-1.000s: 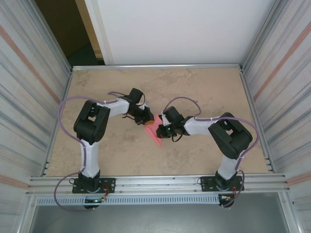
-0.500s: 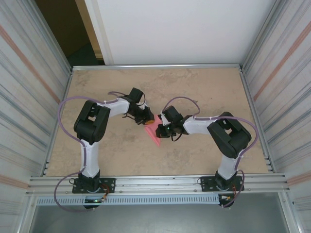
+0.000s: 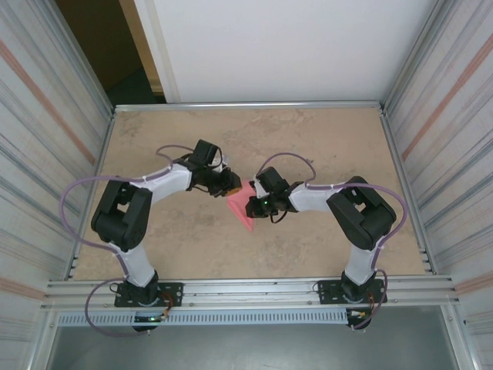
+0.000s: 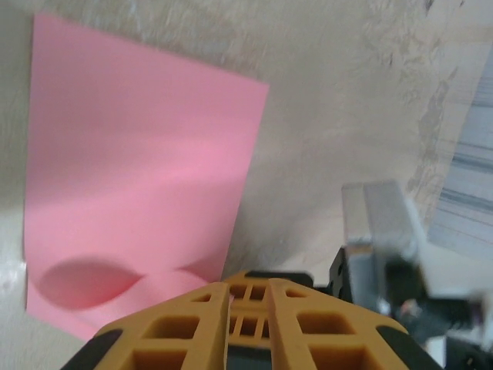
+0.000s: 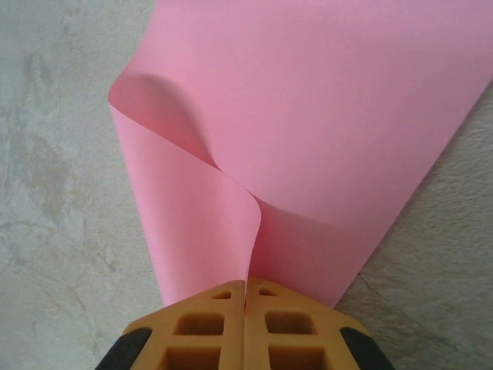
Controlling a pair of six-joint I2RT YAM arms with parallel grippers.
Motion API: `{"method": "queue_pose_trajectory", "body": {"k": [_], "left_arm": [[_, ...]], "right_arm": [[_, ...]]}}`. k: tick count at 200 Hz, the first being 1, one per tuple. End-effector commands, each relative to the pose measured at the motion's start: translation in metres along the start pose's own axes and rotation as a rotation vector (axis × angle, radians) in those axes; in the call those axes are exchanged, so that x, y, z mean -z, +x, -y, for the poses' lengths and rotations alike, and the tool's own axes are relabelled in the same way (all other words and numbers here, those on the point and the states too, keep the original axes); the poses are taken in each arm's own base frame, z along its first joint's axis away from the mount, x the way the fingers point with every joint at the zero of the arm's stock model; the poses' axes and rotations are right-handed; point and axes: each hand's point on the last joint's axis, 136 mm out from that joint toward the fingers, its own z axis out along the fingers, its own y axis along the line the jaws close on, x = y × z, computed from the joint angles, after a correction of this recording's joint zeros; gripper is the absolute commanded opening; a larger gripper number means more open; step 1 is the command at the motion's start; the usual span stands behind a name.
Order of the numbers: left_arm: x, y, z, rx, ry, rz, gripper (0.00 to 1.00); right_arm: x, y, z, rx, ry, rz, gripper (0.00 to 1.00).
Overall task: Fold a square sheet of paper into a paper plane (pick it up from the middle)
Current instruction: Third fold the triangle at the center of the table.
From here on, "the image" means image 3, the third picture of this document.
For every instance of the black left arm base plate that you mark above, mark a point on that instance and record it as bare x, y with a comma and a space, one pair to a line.
173, 294

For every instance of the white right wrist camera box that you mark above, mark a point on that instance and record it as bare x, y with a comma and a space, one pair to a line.
259, 189

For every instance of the white door frame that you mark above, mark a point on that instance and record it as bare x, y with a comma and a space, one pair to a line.
159, 58

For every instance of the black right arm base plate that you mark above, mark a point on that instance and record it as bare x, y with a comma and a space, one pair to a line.
329, 291

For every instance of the pink cloth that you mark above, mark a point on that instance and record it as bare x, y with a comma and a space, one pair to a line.
239, 204

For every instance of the aluminium frame post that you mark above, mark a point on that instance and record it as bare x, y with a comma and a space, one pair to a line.
418, 54

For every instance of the brown wooden door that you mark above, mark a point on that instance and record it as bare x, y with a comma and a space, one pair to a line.
104, 38

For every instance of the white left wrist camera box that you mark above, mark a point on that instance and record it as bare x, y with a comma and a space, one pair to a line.
222, 165

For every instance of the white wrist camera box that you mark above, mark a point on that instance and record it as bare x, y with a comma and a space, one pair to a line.
259, 189
222, 165

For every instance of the translucent plastic enclosure panel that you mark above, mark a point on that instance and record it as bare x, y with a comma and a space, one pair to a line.
31, 154
462, 154

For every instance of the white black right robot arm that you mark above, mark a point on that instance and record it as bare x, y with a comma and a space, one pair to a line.
362, 216

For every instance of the aluminium table edge rail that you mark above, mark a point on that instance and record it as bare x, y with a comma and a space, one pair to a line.
393, 146
104, 146
250, 105

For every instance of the wide aluminium mounting rail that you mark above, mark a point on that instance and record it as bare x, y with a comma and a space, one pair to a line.
250, 293

